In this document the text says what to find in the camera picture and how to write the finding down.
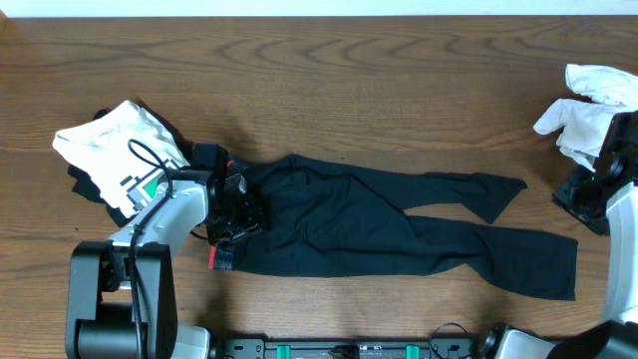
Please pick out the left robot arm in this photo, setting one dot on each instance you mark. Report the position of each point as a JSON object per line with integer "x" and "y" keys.
{"x": 121, "y": 300}

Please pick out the white folded pixel-print t-shirt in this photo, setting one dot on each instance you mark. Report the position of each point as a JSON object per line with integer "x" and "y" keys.
{"x": 109, "y": 149}

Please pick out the white garment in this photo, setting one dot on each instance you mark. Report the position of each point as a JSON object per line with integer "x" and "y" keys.
{"x": 583, "y": 125}

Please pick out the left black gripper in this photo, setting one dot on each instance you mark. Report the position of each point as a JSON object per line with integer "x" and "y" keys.
{"x": 241, "y": 219}

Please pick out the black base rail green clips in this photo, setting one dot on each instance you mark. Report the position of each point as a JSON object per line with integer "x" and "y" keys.
{"x": 349, "y": 350}

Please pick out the black leggings red waistband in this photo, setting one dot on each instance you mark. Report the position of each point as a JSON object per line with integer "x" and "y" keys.
{"x": 333, "y": 220}

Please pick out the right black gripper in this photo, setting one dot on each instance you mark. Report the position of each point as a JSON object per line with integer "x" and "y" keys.
{"x": 565, "y": 195}

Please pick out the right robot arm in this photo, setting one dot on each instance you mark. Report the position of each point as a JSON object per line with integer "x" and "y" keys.
{"x": 616, "y": 336}

